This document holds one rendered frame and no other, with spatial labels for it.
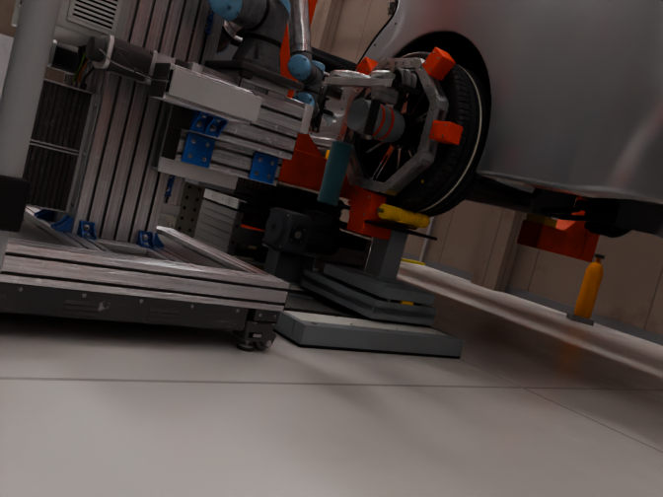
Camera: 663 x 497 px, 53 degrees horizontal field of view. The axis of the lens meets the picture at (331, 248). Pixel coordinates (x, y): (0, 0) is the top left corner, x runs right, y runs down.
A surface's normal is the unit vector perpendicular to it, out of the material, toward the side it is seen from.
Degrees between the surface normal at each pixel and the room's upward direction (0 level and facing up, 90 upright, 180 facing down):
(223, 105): 90
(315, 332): 90
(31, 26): 90
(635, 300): 90
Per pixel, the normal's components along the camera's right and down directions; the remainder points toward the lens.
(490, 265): -0.75, -0.15
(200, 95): 0.61, 0.22
